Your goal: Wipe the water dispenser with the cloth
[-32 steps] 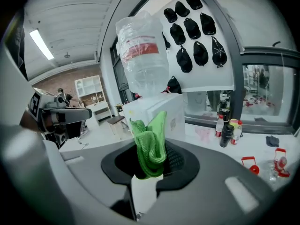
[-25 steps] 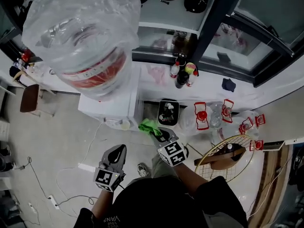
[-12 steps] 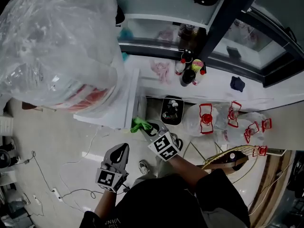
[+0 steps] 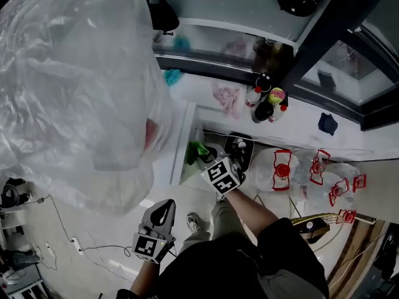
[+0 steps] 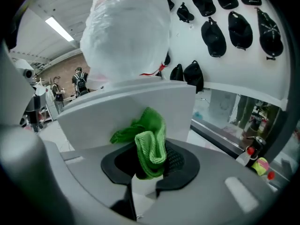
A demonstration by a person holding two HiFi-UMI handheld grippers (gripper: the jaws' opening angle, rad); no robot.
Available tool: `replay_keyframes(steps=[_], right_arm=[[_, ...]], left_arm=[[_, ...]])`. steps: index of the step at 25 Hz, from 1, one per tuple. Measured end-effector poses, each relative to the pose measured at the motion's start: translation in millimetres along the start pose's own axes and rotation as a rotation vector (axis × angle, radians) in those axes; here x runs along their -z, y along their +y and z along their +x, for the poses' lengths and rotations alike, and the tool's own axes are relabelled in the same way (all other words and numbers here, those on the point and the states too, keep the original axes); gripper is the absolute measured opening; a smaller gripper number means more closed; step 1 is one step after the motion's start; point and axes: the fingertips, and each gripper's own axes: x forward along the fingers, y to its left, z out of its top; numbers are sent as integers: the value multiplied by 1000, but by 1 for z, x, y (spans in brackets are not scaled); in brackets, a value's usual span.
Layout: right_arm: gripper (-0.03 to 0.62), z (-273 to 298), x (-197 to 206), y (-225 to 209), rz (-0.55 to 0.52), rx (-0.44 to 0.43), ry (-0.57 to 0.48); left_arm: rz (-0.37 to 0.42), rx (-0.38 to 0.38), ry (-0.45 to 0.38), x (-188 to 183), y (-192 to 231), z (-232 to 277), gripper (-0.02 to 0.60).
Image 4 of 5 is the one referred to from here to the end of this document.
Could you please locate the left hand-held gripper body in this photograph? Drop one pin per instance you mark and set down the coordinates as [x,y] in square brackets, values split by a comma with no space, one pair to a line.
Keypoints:
[149,244]

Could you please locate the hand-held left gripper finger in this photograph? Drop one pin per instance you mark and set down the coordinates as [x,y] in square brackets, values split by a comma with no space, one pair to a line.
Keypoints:
[152,215]
[171,213]

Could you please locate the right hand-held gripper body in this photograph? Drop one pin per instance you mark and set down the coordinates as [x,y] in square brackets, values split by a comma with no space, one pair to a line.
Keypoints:
[223,176]

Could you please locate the green cloth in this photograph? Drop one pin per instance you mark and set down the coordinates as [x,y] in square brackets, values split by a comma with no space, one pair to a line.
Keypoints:
[194,151]

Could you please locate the person's right forearm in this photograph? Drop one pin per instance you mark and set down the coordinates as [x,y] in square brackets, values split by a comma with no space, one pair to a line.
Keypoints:
[249,210]

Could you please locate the person's left forearm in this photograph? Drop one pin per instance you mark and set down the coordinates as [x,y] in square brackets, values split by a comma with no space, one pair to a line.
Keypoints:
[145,279]

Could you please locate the pink cloth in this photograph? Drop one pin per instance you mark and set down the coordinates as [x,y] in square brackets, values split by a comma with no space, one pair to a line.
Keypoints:
[229,100]

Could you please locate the teal cloth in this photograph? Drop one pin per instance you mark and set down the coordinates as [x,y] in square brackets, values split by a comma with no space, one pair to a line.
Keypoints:
[172,76]

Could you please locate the dark blue cloth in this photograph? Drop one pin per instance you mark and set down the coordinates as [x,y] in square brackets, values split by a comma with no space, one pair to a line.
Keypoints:
[328,124]

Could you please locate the person's right shoe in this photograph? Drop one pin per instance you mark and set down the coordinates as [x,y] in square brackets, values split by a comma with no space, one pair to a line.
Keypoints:
[220,198]

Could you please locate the person's shoe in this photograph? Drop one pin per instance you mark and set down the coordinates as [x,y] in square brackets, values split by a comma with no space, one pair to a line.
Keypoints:
[220,198]
[193,223]

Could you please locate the person's left shoe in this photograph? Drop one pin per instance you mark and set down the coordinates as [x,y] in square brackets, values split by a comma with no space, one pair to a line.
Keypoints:
[193,223]

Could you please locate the black rounded tray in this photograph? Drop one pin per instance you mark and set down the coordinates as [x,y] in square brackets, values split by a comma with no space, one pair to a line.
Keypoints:
[240,149]

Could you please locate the person's grey trousers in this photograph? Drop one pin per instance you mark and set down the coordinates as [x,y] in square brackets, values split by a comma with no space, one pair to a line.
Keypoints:
[224,220]

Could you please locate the white bottle with red cap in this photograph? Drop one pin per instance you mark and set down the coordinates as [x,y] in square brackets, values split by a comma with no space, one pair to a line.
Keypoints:
[252,97]
[278,114]

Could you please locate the white power strip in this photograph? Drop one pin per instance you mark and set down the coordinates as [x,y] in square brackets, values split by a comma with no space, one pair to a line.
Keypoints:
[77,245]

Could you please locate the yellow and pink round container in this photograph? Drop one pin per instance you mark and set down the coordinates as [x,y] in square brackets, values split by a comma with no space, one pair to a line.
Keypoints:
[277,96]

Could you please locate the black bottle with dotted cap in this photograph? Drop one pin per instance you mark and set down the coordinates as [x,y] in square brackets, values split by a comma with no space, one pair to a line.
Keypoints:
[264,83]

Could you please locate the person's black shirt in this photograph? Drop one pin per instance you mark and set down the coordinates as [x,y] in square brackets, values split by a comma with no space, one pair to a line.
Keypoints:
[237,273]

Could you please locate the grey storage box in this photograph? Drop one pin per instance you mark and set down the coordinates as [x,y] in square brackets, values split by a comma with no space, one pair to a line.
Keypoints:
[18,279]

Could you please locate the large clear plastic bag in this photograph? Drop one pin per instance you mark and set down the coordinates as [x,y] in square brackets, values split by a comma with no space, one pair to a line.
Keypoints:
[74,98]

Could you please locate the black round appliance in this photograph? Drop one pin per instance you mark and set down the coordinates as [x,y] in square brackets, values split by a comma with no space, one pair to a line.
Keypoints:
[11,195]

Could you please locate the black hanging bag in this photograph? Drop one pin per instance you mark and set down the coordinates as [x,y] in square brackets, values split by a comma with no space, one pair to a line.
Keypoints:
[162,11]

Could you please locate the white wall shelf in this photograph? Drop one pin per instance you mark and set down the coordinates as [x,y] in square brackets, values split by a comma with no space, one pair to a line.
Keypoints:
[237,30]

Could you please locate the black window frame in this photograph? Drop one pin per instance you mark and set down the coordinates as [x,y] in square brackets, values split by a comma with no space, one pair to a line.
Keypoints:
[330,26]

